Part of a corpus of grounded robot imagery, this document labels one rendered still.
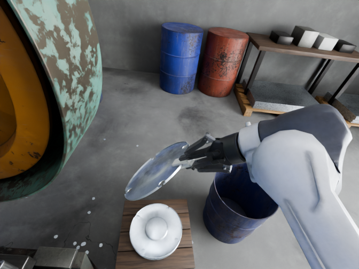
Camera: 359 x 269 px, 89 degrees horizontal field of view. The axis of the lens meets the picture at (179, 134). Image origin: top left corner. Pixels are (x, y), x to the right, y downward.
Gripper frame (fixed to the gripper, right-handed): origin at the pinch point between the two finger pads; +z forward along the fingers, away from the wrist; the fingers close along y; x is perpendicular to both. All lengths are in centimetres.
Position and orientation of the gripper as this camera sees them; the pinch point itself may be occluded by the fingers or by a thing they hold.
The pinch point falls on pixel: (182, 162)
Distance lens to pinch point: 57.1
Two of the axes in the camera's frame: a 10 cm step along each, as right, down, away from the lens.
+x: -4.2, 5.6, -7.2
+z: -7.1, 2.9, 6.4
